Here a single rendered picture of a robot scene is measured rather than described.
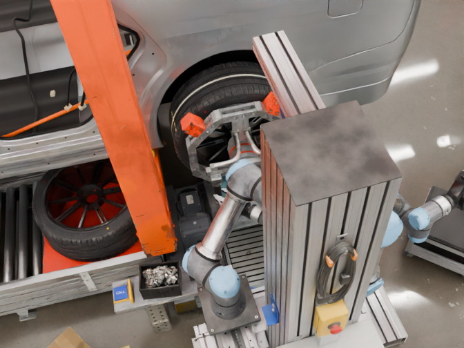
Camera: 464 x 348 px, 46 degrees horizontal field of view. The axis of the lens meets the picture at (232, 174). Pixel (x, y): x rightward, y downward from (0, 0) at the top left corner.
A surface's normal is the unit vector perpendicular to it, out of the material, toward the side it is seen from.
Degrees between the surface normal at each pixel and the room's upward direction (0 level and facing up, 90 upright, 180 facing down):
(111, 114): 90
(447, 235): 0
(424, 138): 0
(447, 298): 0
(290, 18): 90
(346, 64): 90
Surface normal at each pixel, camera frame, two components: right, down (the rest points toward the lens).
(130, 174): 0.22, 0.77
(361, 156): -0.06, -0.61
